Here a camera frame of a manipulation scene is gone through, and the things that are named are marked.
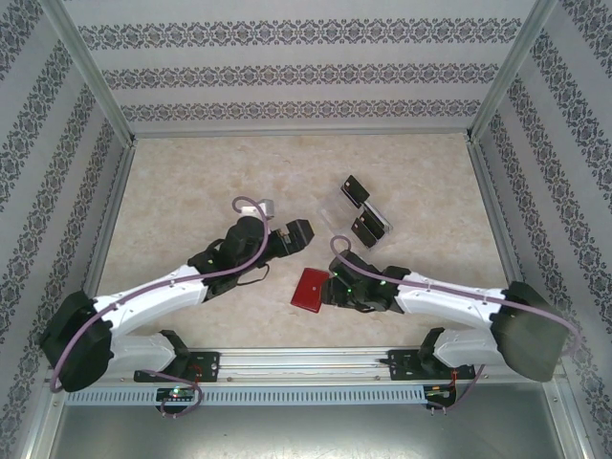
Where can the red leather card holder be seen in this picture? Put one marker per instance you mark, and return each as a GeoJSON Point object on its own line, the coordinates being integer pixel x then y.
{"type": "Point", "coordinates": [308, 289]}

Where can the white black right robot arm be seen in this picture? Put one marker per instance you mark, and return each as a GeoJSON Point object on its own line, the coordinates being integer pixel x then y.
{"type": "Point", "coordinates": [444, 299]}

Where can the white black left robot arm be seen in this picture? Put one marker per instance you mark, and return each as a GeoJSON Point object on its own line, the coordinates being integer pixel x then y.
{"type": "Point", "coordinates": [153, 291]}

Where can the clear acrylic card stand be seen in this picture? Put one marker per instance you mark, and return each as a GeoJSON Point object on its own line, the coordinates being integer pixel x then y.
{"type": "Point", "coordinates": [334, 212]}

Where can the dark green VIP card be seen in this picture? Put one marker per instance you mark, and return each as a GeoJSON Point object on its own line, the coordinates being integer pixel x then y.
{"type": "Point", "coordinates": [365, 229]}
{"type": "Point", "coordinates": [378, 217]}
{"type": "Point", "coordinates": [355, 190]}

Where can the small circuit board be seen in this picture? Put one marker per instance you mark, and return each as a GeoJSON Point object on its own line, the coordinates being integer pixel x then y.
{"type": "Point", "coordinates": [437, 391]}

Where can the grey metal panel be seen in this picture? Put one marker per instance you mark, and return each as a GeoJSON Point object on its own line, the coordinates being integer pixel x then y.
{"type": "Point", "coordinates": [306, 430]}

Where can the circuit board with green light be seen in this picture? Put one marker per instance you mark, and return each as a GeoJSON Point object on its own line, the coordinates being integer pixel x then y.
{"type": "Point", "coordinates": [177, 394]}

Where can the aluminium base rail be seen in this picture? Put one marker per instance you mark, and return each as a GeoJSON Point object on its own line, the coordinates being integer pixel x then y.
{"type": "Point", "coordinates": [306, 363]}

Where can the aluminium side rail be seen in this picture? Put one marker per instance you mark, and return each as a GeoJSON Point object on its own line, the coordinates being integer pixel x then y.
{"type": "Point", "coordinates": [112, 215]}
{"type": "Point", "coordinates": [497, 215]}

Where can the aluminium frame post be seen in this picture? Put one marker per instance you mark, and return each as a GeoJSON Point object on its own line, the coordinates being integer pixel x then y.
{"type": "Point", "coordinates": [514, 72]}
{"type": "Point", "coordinates": [91, 72]}

